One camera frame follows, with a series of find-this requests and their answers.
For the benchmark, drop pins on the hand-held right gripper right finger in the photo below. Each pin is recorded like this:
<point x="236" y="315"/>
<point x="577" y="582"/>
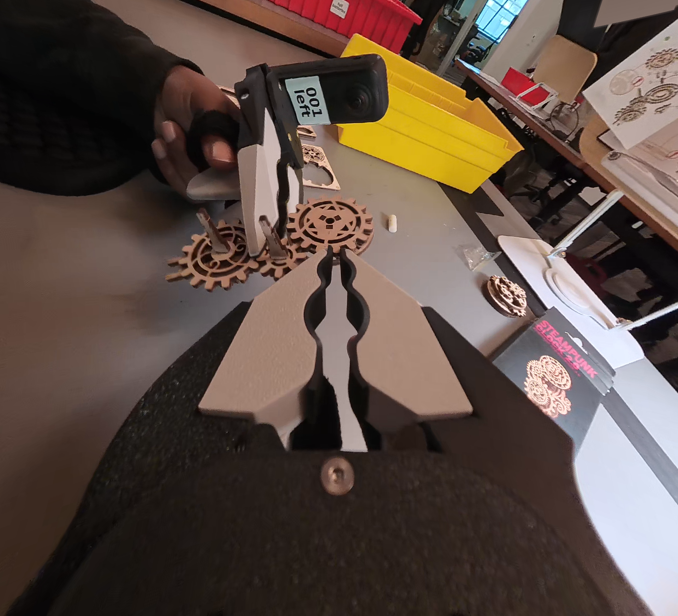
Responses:
<point x="413" y="361"/>

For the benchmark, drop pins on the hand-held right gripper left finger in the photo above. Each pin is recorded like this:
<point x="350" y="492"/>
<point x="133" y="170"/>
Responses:
<point x="265" y="361"/>

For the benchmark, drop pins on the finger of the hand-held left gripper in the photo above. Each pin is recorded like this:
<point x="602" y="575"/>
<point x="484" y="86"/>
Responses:
<point x="259" y="192"/>
<point x="295" y="192"/>

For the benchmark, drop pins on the wooden gear assembly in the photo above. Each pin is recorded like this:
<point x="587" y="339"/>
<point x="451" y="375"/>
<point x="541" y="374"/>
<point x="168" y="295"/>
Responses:
<point x="214" y="283"/>

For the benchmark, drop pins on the small instruction sheet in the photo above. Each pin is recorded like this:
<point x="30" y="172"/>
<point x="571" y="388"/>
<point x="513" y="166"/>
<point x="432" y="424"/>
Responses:
<point x="635" y="97"/>

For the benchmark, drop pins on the person's left forearm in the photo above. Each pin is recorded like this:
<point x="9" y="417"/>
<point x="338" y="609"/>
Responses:
<point x="69" y="97"/>

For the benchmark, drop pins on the person's left hand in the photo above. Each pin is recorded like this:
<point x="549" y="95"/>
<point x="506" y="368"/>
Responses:
<point x="175" y="102"/>

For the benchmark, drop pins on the small white peg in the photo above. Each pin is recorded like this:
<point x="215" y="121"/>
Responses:
<point x="392" y="222"/>

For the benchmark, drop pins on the small round wooden gear stack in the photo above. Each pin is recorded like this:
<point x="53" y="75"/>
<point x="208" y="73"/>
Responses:
<point x="507" y="296"/>

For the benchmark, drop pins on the clear plastic bag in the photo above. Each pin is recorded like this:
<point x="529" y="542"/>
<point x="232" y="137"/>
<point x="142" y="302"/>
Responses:
<point x="479" y="255"/>

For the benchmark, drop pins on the yellow plastic bin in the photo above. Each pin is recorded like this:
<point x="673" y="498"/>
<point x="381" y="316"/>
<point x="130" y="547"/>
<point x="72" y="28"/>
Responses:
<point x="423" y="139"/>

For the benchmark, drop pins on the black puzzle box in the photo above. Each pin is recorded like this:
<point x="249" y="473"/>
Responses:
<point x="561" y="361"/>

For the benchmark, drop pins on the white book stand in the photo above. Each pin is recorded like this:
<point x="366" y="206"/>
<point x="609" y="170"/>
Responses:
<point x="524" y="255"/>

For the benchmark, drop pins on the small red bin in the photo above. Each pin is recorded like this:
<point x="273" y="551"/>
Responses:
<point x="522" y="83"/>

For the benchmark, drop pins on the wooden side table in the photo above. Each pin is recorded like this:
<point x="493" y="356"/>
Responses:
<point x="572" y="147"/>

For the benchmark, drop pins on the tan chair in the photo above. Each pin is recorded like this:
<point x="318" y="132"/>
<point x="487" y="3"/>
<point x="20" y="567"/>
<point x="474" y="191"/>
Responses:
<point x="567" y="70"/>

